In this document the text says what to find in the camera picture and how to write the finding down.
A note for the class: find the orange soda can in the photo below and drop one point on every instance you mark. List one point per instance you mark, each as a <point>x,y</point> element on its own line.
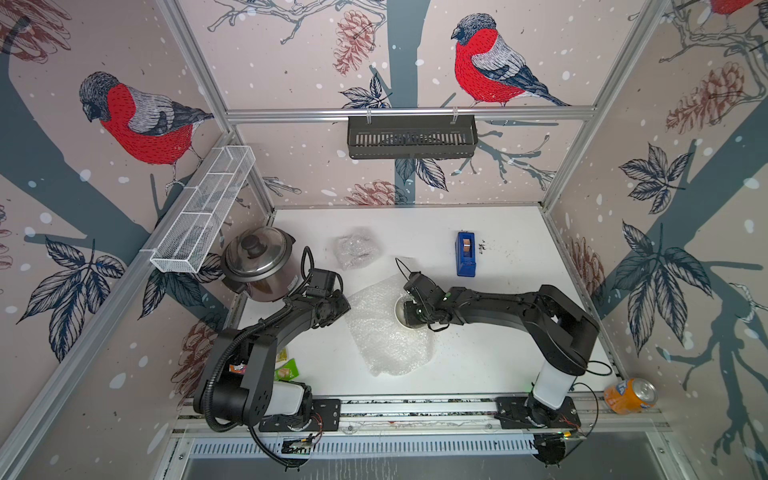
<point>631,396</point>

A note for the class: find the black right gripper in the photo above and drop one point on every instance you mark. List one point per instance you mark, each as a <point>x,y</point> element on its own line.
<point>409,316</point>

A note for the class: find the white mesh wall shelf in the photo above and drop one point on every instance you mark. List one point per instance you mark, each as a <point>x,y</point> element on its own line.
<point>185,246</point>

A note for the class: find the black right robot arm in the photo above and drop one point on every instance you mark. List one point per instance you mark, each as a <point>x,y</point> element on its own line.
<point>563,332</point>

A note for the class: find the steel rice cooker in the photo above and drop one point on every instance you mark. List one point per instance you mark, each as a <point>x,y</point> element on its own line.
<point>260,263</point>

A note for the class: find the blue tape dispenser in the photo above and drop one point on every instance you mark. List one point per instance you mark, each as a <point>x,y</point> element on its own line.
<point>465,254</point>

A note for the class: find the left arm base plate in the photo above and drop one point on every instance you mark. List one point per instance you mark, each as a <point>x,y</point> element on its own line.
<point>323,415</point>

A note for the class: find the black hanging wire basket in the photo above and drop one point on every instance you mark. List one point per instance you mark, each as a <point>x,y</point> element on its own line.
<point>434,137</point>

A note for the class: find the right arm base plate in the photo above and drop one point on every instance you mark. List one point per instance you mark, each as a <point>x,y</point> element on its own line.
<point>525,412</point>

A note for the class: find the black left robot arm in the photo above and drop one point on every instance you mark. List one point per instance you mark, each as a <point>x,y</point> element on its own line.
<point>238,385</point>

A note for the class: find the green snack packet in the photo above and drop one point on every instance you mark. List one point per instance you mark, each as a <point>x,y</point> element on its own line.
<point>287,372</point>

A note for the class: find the aluminium mounting rail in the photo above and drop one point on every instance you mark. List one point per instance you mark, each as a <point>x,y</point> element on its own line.
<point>474,413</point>

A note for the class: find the small circuit board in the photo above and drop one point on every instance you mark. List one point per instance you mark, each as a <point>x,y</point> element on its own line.
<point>297,447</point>

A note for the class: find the cream ceramic bowl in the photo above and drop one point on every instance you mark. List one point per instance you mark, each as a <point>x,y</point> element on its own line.
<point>403,315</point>

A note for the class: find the bubble wrap sheet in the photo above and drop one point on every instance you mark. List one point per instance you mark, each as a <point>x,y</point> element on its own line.
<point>386,346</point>
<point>357,249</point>

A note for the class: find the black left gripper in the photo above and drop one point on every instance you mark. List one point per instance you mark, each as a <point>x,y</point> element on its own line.
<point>343,305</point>

